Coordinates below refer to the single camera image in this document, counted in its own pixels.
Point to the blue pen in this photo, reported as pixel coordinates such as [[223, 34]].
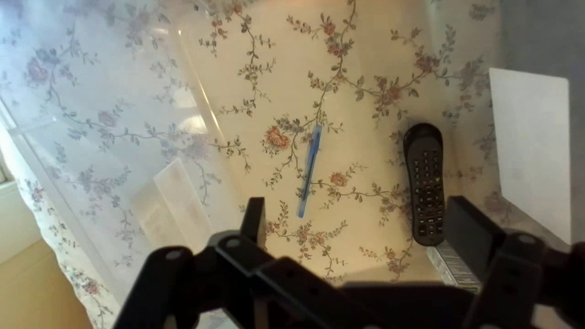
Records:
[[309, 173]]

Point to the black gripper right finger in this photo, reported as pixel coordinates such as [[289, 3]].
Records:
[[474, 232]]

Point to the black remote control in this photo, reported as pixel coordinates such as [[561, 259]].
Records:
[[424, 184]]

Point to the clear plastic box with label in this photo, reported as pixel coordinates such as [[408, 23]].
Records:
[[110, 153]]

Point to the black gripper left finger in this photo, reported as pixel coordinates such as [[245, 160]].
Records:
[[253, 219]]

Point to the white printed box label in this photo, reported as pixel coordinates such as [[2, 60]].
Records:
[[530, 147]]

